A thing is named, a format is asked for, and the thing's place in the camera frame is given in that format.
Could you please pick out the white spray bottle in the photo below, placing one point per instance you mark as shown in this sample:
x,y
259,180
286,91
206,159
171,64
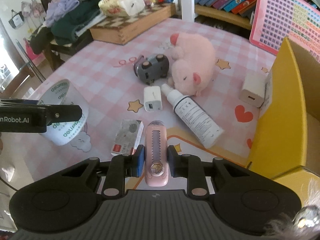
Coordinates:
x,y
198,121

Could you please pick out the floral tissue box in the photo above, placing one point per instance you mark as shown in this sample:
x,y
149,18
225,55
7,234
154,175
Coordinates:
x,y
121,8

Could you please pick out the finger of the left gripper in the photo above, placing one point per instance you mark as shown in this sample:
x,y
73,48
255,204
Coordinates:
x,y
63,113

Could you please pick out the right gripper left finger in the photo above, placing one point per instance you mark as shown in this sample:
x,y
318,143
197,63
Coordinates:
x,y
119,168

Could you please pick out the small white usb charger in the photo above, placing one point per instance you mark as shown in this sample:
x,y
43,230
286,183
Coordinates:
x,y
152,99

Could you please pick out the pink learning tablet toy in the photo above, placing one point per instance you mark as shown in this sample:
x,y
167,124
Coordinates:
x,y
276,19

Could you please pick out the grey toy car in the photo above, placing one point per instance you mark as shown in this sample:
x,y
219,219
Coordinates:
x,y
151,69

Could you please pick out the clear packing tape roll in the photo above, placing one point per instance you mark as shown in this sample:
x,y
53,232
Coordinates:
x,y
64,93

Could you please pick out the yellow cardboard box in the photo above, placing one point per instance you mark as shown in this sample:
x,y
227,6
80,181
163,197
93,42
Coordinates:
x,y
287,133

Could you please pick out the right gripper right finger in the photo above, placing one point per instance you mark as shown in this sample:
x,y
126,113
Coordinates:
x,y
189,167

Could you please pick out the pink utility knife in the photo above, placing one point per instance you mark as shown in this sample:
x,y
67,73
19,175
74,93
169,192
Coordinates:
x,y
156,161

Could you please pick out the small grey card box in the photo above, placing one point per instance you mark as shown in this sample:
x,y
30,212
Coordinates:
x,y
128,137

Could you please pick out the pink plush pig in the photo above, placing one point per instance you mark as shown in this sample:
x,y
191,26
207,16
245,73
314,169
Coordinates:
x,y
193,63

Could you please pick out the wooden chessboard box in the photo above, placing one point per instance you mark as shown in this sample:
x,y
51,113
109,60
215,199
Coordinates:
x,y
121,30

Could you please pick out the pile of clothes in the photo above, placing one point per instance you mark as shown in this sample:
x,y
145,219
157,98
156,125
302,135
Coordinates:
x,y
64,20

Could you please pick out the large white power adapter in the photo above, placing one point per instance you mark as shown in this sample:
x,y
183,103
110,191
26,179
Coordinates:
x,y
253,90

